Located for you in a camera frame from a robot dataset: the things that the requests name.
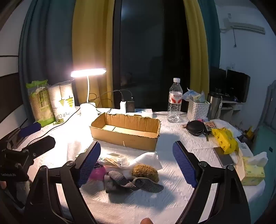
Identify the yellow tissue box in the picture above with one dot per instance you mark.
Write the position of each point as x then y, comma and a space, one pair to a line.
252, 172

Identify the packets in basket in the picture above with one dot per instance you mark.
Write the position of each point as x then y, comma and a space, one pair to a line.
195, 94

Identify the black round pouch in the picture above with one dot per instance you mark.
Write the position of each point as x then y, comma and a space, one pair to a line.
195, 127

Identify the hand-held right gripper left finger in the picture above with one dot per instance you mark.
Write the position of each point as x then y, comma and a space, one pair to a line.
90, 163

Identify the grey phone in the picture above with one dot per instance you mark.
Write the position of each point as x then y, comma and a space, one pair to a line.
223, 157

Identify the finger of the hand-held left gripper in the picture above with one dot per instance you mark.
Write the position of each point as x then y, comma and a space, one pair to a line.
43, 143
30, 129

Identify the small patterned card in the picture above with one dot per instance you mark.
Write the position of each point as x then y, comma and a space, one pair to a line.
208, 126

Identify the clear water bottle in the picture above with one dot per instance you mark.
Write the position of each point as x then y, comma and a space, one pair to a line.
175, 101

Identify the teal curtain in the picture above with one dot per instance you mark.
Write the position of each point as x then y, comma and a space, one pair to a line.
47, 43
210, 32

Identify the white paper cup package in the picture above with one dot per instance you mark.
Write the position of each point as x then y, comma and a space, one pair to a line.
62, 101

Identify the white charger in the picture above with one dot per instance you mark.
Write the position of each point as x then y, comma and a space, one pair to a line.
123, 106

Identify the green paper cup package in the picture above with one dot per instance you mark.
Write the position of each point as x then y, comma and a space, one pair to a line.
41, 103

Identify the brown loofah sponge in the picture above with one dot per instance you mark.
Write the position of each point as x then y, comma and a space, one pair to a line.
145, 172

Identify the person's left hand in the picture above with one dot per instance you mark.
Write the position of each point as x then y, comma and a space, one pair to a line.
3, 184

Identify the white air conditioner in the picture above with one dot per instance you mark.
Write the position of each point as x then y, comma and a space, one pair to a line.
243, 25

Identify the white desk lamp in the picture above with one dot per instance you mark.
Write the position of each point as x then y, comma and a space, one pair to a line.
88, 107

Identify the clear plastic packet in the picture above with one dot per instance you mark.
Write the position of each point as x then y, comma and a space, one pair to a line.
113, 160

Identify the yellow curtain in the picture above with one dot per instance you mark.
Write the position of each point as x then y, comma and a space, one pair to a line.
197, 53
92, 53

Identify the yellow plastic bag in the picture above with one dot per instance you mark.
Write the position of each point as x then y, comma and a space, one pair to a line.
225, 140

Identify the steel thermos cup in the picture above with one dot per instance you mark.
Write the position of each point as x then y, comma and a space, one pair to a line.
214, 105

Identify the white and blue box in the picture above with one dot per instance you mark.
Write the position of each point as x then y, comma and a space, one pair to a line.
144, 112

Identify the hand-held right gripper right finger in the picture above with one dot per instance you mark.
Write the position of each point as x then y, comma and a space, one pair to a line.
185, 163

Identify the pink soft item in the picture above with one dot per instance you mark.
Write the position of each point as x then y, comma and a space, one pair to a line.
98, 173

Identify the grey dotted sock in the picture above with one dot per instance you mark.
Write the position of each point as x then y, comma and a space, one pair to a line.
129, 183

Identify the white paper towel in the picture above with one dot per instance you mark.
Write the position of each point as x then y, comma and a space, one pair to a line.
148, 160

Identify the cardboard box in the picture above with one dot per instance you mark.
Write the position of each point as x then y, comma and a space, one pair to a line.
138, 137

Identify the black monitor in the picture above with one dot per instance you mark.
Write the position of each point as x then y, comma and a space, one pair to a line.
235, 86

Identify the white textured tablecloth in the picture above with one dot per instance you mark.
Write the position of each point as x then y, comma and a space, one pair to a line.
138, 206

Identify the white plastic basket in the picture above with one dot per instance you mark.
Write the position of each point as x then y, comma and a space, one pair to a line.
197, 111

